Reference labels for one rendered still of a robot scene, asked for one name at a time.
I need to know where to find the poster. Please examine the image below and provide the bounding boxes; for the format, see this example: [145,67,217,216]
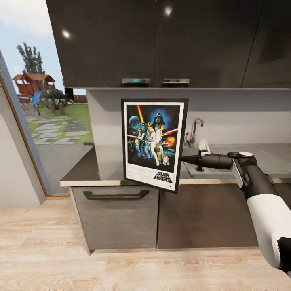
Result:
[121,98,189,194]

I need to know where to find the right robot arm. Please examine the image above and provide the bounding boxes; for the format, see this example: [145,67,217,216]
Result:
[179,141,291,278]

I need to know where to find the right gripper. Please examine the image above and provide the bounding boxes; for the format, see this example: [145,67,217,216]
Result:
[179,150,220,171]

